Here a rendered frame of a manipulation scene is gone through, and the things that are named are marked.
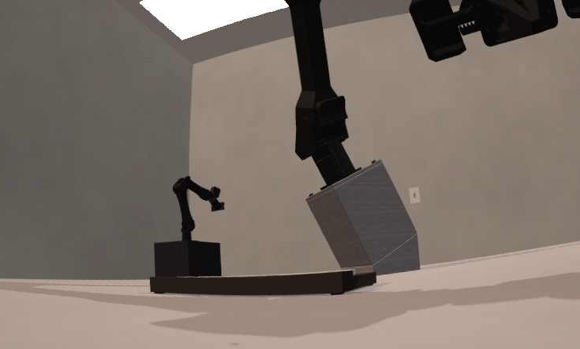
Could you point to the dark brown keyboard case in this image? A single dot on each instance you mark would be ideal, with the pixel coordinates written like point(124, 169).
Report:
point(270, 284)

